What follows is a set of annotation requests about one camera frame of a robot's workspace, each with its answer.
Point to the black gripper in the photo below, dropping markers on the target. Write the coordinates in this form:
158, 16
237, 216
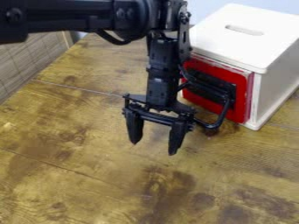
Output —
158, 106

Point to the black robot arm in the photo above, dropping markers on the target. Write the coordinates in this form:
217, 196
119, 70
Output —
122, 21

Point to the red drawer front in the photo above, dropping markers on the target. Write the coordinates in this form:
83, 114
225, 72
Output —
231, 74

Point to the white wooden box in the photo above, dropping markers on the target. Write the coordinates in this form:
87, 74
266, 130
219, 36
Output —
255, 40

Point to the black metal drawer handle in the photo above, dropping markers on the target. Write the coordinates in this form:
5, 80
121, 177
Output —
211, 88

